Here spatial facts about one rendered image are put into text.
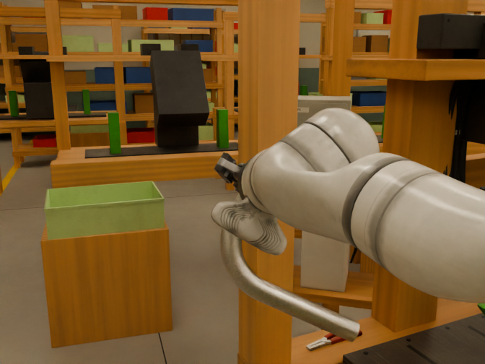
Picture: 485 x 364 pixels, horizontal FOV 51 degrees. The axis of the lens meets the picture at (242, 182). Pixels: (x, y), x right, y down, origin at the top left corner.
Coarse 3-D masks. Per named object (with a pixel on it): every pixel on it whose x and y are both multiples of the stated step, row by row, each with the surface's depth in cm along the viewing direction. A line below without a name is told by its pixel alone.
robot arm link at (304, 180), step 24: (288, 144) 40; (312, 144) 39; (264, 168) 39; (288, 168) 37; (312, 168) 38; (336, 168) 39; (360, 168) 33; (264, 192) 40; (288, 192) 37; (312, 192) 35; (336, 192) 34; (288, 216) 39; (312, 216) 37; (336, 216) 34
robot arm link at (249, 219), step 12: (252, 168) 53; (252, 192) 54; (216, 204) 57; (228, 204) 56; (240, 204) 56; (252, 204) 56; (216, 216) 55; (228, 216) 56; (240, 216) 56; (252, 216) 56; (264, 216) 56; (228, 228) 56; (240, 228) 56; (252, 228) 56; (264, 228) 56; (276, 228) 56; (252, 240) 56; (264, 240) 56; (276, 240) 56; (276, 252) 56
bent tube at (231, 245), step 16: (224, 240) 71; (240, 240) 72; (224, 256) 71; (240, 256) 71; (240, 272) 71; (240, 288) 72; (256, 288) 71; (272, 288) 72; (272, 304) 72; (288, 304) 71; (304, 304) 72; (304, 320) 72; (320, 320) 72; (336, 320) 72; (352, 320) 74; (352, 336) 73
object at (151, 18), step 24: (0, 24) 663; (24, 24) 671; (72, 24) 687; (96, 24) 695; (144, 24) 712; (168, 24) 721; (192, 24) 730; (216, 24) 739; (72, 48) 702; (168, 48) 738; (72, 72) 712; (96, 72) 718; (144, 72) 735; (144, 96) 747; (144, 120) 743; (24, 144) 744; (48, 144) 724
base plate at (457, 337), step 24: (408, 336) 121; (432, 336) 121; (456, 336) 121; (480, 336) 121; (360, 360) 112; (384, 360) 112; (408, 360) 112; (432, 360) 112; (456, 360) 112; (480, 360) 112
